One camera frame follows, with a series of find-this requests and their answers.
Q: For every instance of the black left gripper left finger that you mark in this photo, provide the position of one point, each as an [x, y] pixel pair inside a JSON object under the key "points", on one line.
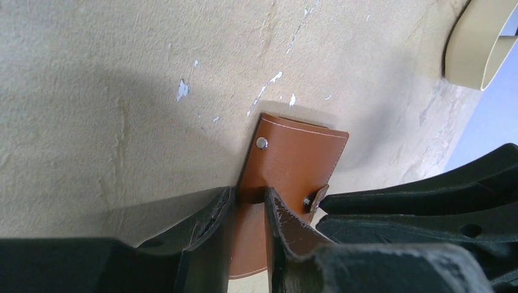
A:
{"points": [[191, 256]]}

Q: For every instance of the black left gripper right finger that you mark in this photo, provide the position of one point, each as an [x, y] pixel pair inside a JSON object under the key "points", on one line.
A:
{"points": [[300, 259]]}

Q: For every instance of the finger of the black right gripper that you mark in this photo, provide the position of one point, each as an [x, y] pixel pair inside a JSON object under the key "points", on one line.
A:
{"points": [[490, 234], [487, 182]]}

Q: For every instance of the beige oval card tray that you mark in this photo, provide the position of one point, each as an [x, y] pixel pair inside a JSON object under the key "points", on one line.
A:
{"points": [[477, 48]]}

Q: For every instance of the brown leather card holder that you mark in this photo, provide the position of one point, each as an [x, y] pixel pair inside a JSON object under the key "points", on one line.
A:
{"points": [[297, 159]]}

